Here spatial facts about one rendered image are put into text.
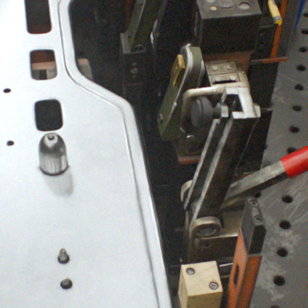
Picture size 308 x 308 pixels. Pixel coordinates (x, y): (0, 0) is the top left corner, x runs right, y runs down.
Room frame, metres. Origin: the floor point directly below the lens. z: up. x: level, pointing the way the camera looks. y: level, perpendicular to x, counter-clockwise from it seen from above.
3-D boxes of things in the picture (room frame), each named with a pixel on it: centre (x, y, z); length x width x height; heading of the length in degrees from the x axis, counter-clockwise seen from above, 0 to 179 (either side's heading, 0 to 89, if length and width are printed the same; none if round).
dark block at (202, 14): (0.71, -0.08, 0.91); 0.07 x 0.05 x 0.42; 101
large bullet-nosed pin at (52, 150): (0.55, 0.11, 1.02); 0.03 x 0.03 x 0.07
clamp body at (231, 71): (0.64, -0.07, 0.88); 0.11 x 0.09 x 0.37; 101
